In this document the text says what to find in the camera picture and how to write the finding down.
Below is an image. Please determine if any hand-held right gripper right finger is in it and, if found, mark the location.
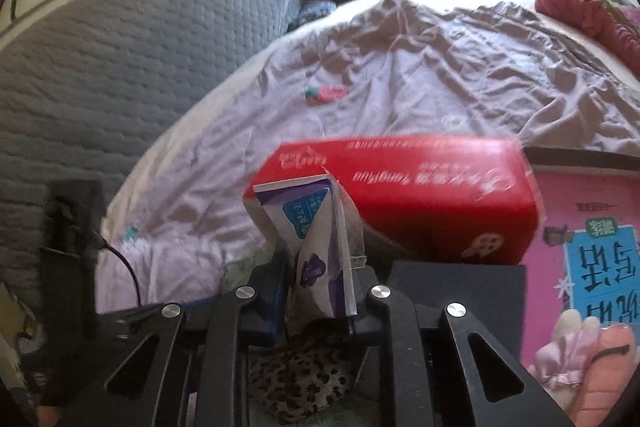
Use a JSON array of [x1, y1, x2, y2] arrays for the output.
[[345, 264, 576, 427]]

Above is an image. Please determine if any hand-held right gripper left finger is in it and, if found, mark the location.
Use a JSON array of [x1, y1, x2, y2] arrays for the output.
[[75, 247, 296, 427]]

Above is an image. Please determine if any purple and white packet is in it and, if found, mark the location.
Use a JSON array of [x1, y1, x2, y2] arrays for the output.
[[252, 172, 368, 338]]

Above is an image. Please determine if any cream plush bear pink dress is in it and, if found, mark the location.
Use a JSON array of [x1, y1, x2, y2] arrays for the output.
[[530, 307, 616, 393]]

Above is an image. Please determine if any leopard print cloth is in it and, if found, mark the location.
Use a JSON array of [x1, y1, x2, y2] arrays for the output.
[[247, 319, 356, 413]]

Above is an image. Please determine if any red tissue box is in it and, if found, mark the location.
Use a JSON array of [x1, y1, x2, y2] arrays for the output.
[[244, 134, 547, 267]]

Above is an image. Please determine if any grey quilted headboard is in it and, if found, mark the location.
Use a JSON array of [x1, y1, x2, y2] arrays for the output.
[[0, 0, 303, 308]]

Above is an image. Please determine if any pink and blue book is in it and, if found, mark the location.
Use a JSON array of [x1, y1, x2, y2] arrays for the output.
[[517, 169, 640, 368]]

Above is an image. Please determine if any bed with lilac sheet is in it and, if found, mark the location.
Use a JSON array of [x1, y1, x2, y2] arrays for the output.
[[95, 0, 640, 313]]

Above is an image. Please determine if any blue knitted cloth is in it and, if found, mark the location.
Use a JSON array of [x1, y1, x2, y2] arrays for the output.
[[290, 0, 341, 30]]

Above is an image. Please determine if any pink quilt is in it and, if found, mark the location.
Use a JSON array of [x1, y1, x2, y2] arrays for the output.
[[532, 0, 640, 80]]

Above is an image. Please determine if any black cable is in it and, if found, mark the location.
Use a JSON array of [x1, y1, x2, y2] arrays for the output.
[[92, 232, 166, 323]]

